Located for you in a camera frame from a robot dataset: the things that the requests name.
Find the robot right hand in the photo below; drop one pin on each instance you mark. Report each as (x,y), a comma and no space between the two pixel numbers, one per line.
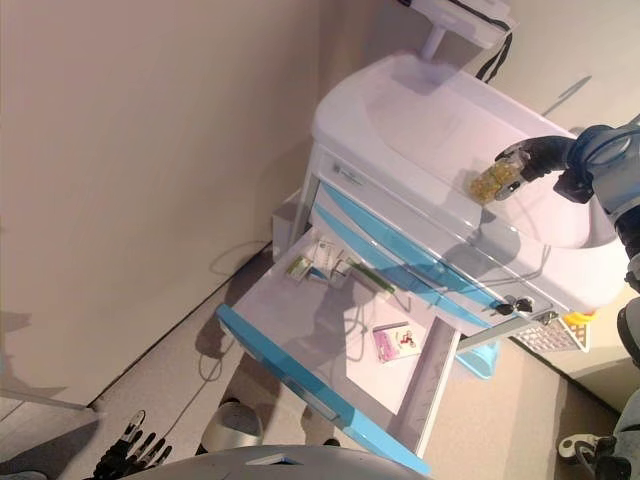
(545,152)

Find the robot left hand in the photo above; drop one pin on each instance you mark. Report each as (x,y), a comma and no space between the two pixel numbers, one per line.
(125,455)

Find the clear medicine bottle yellow pills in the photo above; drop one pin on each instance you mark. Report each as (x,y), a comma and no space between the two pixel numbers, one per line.
(492,182)

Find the blue fronted cart drawer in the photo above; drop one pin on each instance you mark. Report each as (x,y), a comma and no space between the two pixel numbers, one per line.
(310,320)

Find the pink white medicine box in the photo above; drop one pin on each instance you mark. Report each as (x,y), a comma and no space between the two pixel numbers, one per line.
(395,345)

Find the green white medicine box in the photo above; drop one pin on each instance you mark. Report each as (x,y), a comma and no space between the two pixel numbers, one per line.
(299,267)

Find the blue white medicine box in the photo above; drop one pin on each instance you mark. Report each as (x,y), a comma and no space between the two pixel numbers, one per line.
(319,276)

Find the silver robot left leg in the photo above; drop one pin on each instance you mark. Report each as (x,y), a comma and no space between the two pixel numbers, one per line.
(235,425)

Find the white medical cart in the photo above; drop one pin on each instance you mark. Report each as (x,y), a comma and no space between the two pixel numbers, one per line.
(400,125)

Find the grey robot torso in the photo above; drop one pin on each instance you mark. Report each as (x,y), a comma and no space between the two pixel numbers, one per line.
(280,467)

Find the metal key bunch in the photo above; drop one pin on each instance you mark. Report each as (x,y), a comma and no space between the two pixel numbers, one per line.
(549,317)

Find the white device on stand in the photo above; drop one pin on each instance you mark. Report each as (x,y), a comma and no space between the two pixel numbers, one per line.
(450,15)

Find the white plastic mesh basket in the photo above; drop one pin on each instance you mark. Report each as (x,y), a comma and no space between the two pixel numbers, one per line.
(545,337)

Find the green white long box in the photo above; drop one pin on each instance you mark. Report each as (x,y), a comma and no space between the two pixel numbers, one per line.
(375,281)

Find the light blue plastic bin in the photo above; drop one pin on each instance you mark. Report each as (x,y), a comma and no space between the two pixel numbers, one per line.
(480,362)

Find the white wheeled metal frame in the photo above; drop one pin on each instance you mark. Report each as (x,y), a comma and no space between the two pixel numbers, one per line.
(575,445)

